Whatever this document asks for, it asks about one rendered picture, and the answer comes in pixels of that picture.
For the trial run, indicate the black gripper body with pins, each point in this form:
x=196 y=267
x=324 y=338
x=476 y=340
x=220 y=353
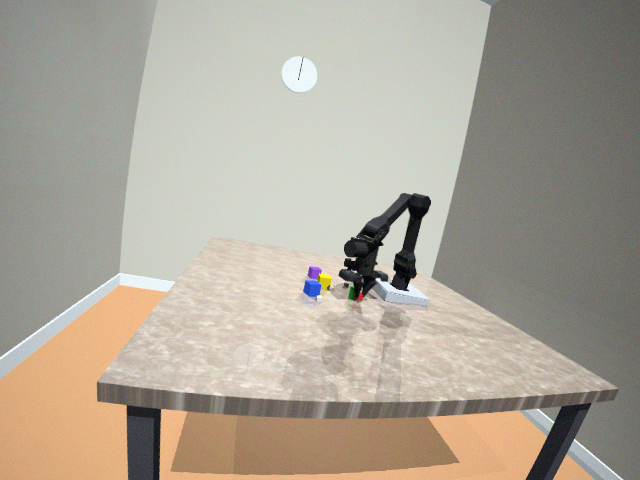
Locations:
x=366 y=269

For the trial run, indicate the purple block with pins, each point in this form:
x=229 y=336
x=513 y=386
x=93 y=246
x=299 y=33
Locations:
x=314 y=272

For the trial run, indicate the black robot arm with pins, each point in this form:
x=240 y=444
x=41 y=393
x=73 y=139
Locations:
x=377 y=228

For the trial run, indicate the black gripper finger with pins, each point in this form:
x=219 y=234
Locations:
x=358 y=288
x=367 y=286

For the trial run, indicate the yellow block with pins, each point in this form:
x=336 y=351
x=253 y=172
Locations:
x=325 y=281

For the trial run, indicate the blue cube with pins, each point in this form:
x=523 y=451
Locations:
x=312 y=288

